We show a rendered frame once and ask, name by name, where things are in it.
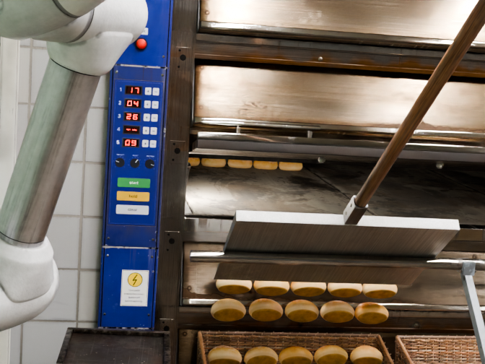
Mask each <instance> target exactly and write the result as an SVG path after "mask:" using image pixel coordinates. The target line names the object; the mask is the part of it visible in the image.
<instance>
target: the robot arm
mask: <svg viewBox="0 0 485 364"><path fill-rule="evenodd" d="M147 18H148V10H147V3H146V2H145V0H0V36H1V37H3V38H8V39H12V40H25V39H28V38H32V39H33V40H41V41H47V42H46V47H47V51H48V55H49V56H50V58H49V60H48V64H47V67H46V69H45V74H44V76H43V80H42V82H41V85H40V89H39V92H38V96H37V98H36V101H35V104H34V107H33V110H32V114H31V117H30V120H29V123H28V125H27V129H26V132H25V136H24V139H23V141H22V145H21V147H20V150H19V154H18V157H17V161H16V163H15V166H14V170H13V172H12V176H11V179H10V182H9V185H8V188H7V190H6V194H5V197H4V201H3V204H2V206H1V210H0V332H2V331H4V330H7V329H11V328H13V327H15V326H18V325H20V324H23V323H25V322H27V321H29V320H31V319H33V318H35V317H36V316H38V315H39V314H41V313H42V312H43V311H44V310H45V309H46V308H47V307H48V306H49V305H50V304H51V302H52V301H53V299H54V298H55V296H56V293H57V291H58V285H59V274H58V268H57V266H56V263H55V261H54V260H53V249H52V246H51V243H50V242H49V240H48V238H47V237H46V234H47V232H48V228H49V225H50V223H51V219H52V216H53V213H54V211H55V208H56V205H57V202H58V198H59V196H60V193H61V190H62V188H63V185H64V181H65V179H66V175H67V173H68V171H69V167H70V164H71V161H72V158H73V156H74V152H75V150H76V148H77V144H78V141H79V138H80V135H81V132H82V129H83V127H84V123H85V121H86V118H87V114H88V112H89V109H90V106H91V104H92V100H93V97H94V95H95V91H96V89H97V86H98V83H99V81H100V77H101V76H102V75H105V74H107V73H108V72H109V71H110V70H111V69H112V68H113V67H114V65H115V63H116V61H117V60H118V59H119V58H120V57H121V55H122V54H123V52H124V51H125V50H126V49H127V48H128V46H129V45H130V44H132V43H133V42H134V41H135V40H136V39H137V38H138V37H139V36H140V34H142V32H143V31H144V28H145V27H146V24H147Z"/></svg>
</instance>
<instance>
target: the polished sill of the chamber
mask: <svg viewBox="0 0 485 364"><path fill-rule="evenodd" d="M233 218H234V215H217V214H185V218H184V231H194V232H215V233H228V232H229V231H230V227H231V224H232V221H233ZM459 228H460V230H459V231H458V232H457V233H456V235H455V236H454V237H453V238H452V239H451V241H481V242H485V225H462V224H459Z"/></svg>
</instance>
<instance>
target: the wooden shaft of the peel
mask: <svg viewBox="0 0 485 364"><path fill-rule="evenodd" d="M484 25H485V0H478V1H477V3H476V5H475V7H474V8H473V9H472V11H471V13H470V14H469V16H468V18H467V19H466V21H465V22H464V24H463V26H462V27H461V29H460V30H459V32H458V34H457V35H456V36H455V39H454V40H453V42H452V43H451V45H450V47H449V48H448V50H447V51H446V53H445V55H444V56H443V57H442V60H441V61H440V62H439V64H438V66H437V68H436V69H435V71H434V72H433V74H432V75H431V77H430V78H429V80H428V82H427V83H426V85H425V86H424V89H423V90H422V91H421V93H420V95H419V96H418V98H417V99H416V101H415V103H414V104H413V106H412V107H411V110H410V111H409V112H408V114H407V116H406V117H405V119H404V120H403V122H402V124H401V125H400V127H399V128H398V130H397V132H396V133H395V135H394V137H393V138H392V139H391V141H390V143H389V145H388V146H387V148H386V149H385V151H384V153H383V154H382V156H381V158H380V159H379V160H378V162H377V164H376V166H375V167H374V169H373V170H372V172H371V173H370V175H369V177H368V179H367V180H366V181H365V183H364V185H363V187H362V188H361V190H360V191H359V193H358V194H357V196H356V198H355V203H356V205H357V206H359V207H365V206H366V205H367V203H368V202H369V200H370V199H371V198H372V196H373V194H374V193H375V191H376V190H377V188H378V186H379V185H380V184H381V182H382V181H383V179H384V177H385V176H386V175H387V173H388V171H389V170H390V168H391V167H392V165H393V163H394V162H395V161H396V159H397V158H398V156H399V155H400V153H401V151H402V150H403V148H404V147H405V146H406V144H407V142H408V141H409V139H410V138H411V136H412V135H413V133H414V132H415V130H416V128H417V127H418V125H419V124H420V123H421V121H422V119H423V118H424V117H425V115H426V114H427V111H428V110H429V109H430V107H431V106H432V104H433V102H434V101H435V100H436V98H437V96H438V95H439V93H440V92H441V90H442V88H443V87H444V86H445V84H446V83H447V81H448V80H449V78H450V77H451V75H452V74H453V72H454V71H455V69H456V67H457V66H458V64H459V63H460V61H461V60H462V58H463V57H464V56H465V54H466V52H467V50H468V49H469V48H470V46H471V44H472V43H473V41H474V40H475V39H476V37H477V35H478V34H479V32H480V31H481V29H482V27H483V26H484Z"/></svg>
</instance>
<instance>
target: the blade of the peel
mask: <svg viewBox="0 0 485 364"><path fill-rule="evenodd" d="M459 230H460V228H459V223H458V220H448V219H430V218H413V217H380V216H362V218H361V220H360V221H359V222H358V224H357V225H349V224H344V215H343V214H312V213H294V212H261V211H244V210H236V212H235V216H234V218H233V221H232V224H231V227H230V231H229V233H228V236H227V240H226V243H225V245H224V249H223V251H247V252H271V253H294V254H338V255H361V256H406V257H429V258H435V257H436V256H437V254H438V253H439V252H440V251H441V250H442V249H443V248H444V247H445V246H446V245H447V244H448V243H449V242H450V240H451V239H452V238H453V237H454V236H455V235H456V233H457V232H458V231H459ZM423 271H424V269H400V268H375V267H350V266H302V265H277V264H228V263H219V264H218V267H217V270H216V274H215V275H214V280H248V281H274V282H323V283H349V284H374V285H411V283H412V282H413V281H414V280H415V279H416V278H417V277H418V276H419V275H420V274H421V273H422V272H423Z"/></svg>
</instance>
